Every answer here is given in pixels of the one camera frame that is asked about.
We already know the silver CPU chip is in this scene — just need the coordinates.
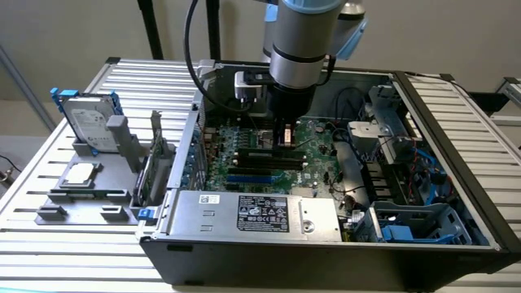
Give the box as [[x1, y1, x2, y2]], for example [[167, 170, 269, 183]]
[[65, 163, 97, 184]]

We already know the silver metal drive cage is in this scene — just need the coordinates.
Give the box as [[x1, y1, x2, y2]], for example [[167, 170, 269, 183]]
[[347, 84, 425, 161]]

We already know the green graphics card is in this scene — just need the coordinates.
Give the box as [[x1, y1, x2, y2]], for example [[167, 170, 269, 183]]
[[133, 110, 168, 206]]

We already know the black RAM stick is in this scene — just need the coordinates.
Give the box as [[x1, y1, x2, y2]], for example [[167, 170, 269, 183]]
[[237, 148, 305, 160]]

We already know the black expansion slot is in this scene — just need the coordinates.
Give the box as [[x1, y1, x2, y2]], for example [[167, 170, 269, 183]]
[[225, 167, 273, 178]]

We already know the grey blue disk bay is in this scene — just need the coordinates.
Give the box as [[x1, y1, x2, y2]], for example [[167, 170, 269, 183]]
[[357, 200, 476, 245]]

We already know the blue expansion slot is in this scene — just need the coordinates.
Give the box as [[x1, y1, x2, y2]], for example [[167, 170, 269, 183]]
[[225, 174, 273, 184]]

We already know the CPU socket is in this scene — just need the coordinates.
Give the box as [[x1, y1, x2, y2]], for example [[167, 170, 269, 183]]
[[256, 129, 275, 146]]

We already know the black stand pole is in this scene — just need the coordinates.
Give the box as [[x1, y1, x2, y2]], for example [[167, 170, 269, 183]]
[[204, 0, 223, 62], [136, 0, 164, 60]]

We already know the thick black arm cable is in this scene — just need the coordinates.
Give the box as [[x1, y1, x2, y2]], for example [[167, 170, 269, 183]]
[[183, 0, 256, 115]]

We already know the blue disk bracket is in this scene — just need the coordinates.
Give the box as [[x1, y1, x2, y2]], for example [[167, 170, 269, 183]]
[[49, 87, 125, 157]]

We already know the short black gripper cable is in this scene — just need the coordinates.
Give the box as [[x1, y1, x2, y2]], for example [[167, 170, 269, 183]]
[[315, 54, 339, 88]]

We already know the black wire bundle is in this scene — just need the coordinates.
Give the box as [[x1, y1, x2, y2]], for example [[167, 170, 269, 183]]
[[332, 87, 368, 129]]

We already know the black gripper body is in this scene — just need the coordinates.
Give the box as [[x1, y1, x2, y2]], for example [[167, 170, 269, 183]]
[[267, 84, 317, 121]]

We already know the grey parts rack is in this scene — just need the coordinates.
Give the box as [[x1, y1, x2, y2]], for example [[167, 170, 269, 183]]
[[35, 115, 177, 226]]

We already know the silver power supply unit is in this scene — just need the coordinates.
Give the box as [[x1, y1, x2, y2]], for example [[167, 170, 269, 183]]
[[165, 190, 344, 244]]

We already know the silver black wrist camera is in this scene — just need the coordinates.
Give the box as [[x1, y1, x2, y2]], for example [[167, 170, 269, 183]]
[[233, 70, 275, 103]]

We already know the silver hard disk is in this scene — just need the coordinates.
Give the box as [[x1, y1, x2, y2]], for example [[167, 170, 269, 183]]
[[60, 95, 120, 153]]

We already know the black RAM slot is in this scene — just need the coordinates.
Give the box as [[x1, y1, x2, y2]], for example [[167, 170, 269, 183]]
[[233, 157, 304, 172]]

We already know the blue wire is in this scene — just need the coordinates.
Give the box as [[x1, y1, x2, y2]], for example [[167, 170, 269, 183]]
[[409, 145, 453, 206]]

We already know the metal slat side table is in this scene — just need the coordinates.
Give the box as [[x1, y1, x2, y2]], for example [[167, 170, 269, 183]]
[[487, 76, 521, 131]]

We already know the small silver heatsink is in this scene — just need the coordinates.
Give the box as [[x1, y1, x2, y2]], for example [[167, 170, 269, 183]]
[[289, 187, 317, 200]]

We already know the black open PC case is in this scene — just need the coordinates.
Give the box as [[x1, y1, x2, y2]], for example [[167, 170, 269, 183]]
[[137, 59, 521, 286]]

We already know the thin black table cable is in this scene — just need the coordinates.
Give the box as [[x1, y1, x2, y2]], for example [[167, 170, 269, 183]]
[[404, 71, 476, 100]]

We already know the black cable at floor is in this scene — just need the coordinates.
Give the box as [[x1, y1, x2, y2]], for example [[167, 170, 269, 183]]
[[0, 153, 21, 184]]

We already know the green motherboard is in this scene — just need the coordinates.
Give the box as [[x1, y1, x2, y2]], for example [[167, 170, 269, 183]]
[[203, 117, 348, 209]]

